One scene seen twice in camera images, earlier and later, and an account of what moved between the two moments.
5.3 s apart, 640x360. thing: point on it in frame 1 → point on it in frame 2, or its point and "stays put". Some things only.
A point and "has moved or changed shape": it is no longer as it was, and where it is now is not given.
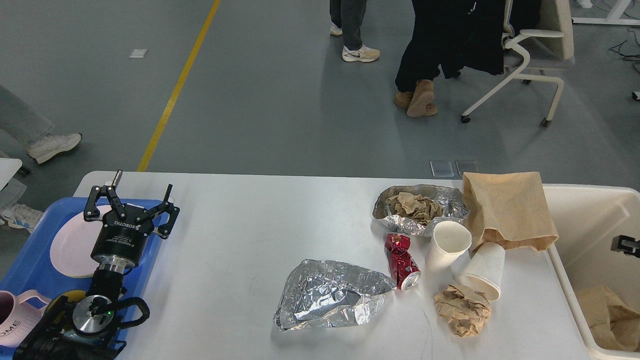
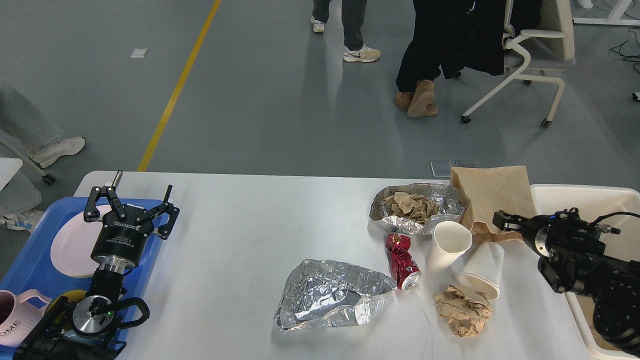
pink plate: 72,244 stays put
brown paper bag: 512,204 has moved or changed shape
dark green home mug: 61,308 stays put
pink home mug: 18,318 stays put
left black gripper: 120,242 stays put
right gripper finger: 629,245 → 510,222
